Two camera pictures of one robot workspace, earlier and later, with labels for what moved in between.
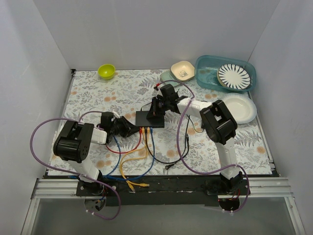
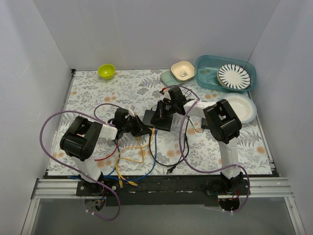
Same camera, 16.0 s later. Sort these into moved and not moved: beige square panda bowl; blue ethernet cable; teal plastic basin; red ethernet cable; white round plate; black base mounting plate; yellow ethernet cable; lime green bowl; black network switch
Moved: yellow ethernet cable; red ethernet cable; black network switch
Not moved: lime green bowl; teal plastic basin; black base mounting plate; white round plate; beige square panda bowl; blue ethernet cable
